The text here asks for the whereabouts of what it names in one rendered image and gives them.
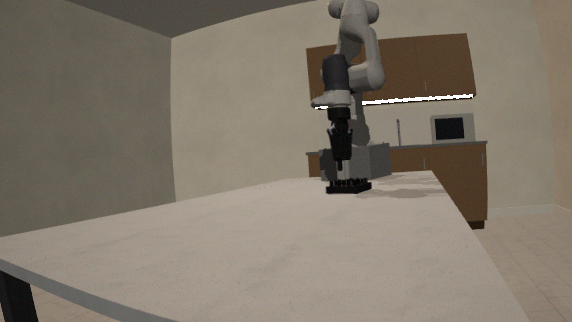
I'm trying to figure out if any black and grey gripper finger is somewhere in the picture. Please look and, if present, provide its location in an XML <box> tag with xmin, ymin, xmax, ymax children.
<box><xmin>327</xmin><ymin>125</ymin><xmax>346</xmax><ymax>180</ymax></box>
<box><xmin>343</xmin><ymin>125</ymin><xmax>353</xmax><ymax>179</ymax></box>

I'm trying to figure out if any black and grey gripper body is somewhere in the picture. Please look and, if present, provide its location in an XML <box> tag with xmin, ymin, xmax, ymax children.
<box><xmin>327</xmin><ymin>107</ymin><xmax>351</xmax><ymax>136</ymax></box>

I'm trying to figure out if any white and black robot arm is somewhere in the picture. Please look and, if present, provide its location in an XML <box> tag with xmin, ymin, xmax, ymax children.
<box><xmin>311</xmin><ymin>0</ymin><xmax>385</xmax><ymax>147</ymax></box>

